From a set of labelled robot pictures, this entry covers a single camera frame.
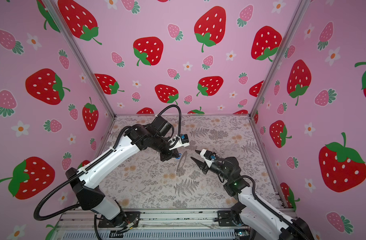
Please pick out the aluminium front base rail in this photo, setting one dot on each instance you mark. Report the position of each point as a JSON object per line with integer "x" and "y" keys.
{"x": 157, "y": 219}

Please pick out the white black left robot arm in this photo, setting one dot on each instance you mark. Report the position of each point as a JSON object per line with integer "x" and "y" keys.
{"x": 131, "y": 140}

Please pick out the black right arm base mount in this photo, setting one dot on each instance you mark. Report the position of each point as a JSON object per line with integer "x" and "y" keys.
{"x": 234, "y": 217}

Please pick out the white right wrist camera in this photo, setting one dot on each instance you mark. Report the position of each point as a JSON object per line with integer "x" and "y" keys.
{"x": 208, "y": 156}

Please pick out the right aluminium corner post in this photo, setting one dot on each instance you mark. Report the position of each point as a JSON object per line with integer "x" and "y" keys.
{"x": 291, "y": 30}

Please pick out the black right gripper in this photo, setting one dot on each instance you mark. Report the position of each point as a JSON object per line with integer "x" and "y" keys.
{"x": 202, "y": 166}

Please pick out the aluminium corner post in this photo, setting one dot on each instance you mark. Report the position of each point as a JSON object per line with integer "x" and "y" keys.
{"x": 291, "y": 30}
{"x": 69, "y": 38}

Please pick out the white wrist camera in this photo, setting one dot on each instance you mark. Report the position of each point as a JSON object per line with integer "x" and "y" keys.
{"x": 208, "y": 156}
{"x": 178, "y": 141}

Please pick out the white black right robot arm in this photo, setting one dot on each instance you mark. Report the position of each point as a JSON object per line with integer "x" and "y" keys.
{"x": 252, "y": 210}

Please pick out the grey slotted cable duct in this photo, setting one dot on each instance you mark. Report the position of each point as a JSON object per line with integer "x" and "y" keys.
{"x": 184, "y": 234}

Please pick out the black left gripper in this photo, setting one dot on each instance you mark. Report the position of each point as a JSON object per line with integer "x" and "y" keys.
{"x": 172, "y": 154}

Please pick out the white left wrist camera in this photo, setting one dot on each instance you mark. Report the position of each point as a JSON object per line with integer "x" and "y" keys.
{"x": 178, "y": 141}

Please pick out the left aluminium corner post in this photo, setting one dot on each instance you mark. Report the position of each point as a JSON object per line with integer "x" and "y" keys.
{"x": 69, "y": 38}

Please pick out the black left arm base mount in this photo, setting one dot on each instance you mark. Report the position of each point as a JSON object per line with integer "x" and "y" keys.
{"x": 123, "y": 221}

